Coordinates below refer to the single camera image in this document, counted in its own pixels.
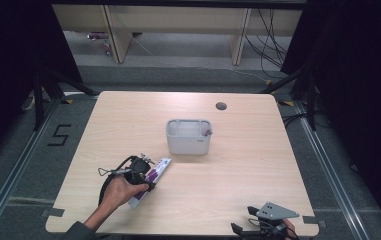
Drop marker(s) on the white and purple toothpaste tube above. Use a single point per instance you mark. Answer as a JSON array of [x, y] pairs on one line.
[[159, 168]]

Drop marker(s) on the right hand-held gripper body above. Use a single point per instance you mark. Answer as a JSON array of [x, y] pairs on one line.
[[274, 211]]

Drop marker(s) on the aluminium floor rail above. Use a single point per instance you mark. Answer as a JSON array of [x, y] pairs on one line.
[[14, 173], [331, 180]]

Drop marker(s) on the person's right hand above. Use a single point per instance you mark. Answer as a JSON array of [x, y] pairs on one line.
[[290, 231]]

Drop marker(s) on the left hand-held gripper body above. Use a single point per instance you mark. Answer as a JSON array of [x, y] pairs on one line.
[[137, 170]]

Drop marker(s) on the person's left hand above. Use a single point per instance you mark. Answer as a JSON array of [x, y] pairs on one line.
[[121, 193]]

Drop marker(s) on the beige wooden desk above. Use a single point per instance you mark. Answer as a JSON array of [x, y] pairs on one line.
[[178, 16]]

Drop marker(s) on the pink toothbrush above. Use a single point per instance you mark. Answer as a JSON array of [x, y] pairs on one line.
[[208, 132]]

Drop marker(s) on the grey round table grommet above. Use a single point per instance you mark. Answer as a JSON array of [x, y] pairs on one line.
[[221, 106]]

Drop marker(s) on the black metal stand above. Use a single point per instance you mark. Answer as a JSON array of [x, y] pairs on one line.
[[38, 100], [311, 100]]

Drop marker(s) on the black curtain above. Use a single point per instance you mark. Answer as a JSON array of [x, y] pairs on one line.
[[361, 66], [11, 50]]

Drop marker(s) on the red item on floor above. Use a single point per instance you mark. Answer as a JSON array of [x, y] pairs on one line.
[[98, 36]]

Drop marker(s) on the yellow and black tape piece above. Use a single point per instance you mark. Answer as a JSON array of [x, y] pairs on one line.
[[67, 101], [286, 103]]

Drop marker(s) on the grey plastic holder box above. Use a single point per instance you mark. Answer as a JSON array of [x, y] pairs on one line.
[[188, 143]]

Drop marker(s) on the grey tape strip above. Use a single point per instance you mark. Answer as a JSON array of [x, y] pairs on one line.
[[53, 212], [313, 220]]

